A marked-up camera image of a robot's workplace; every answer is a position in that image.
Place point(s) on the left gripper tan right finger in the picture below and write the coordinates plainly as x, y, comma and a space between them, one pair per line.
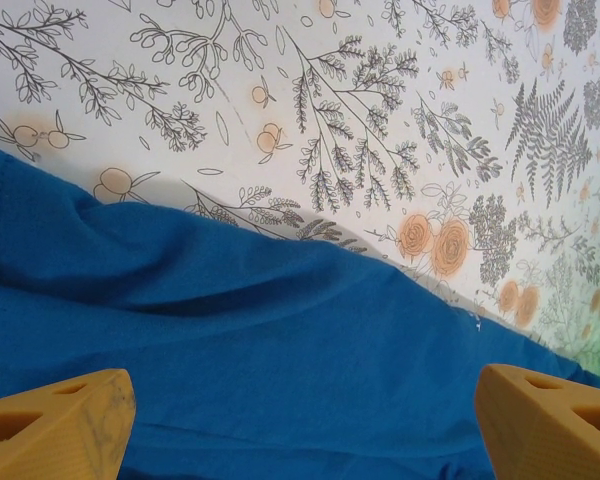
555, 440

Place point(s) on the left gripper tan left finger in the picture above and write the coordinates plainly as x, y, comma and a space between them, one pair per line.
55, 440

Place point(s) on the blue t-shirt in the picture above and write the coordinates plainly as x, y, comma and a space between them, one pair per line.
280, 325

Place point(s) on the floral patterned tablecloth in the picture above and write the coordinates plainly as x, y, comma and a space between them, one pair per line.
330, 100

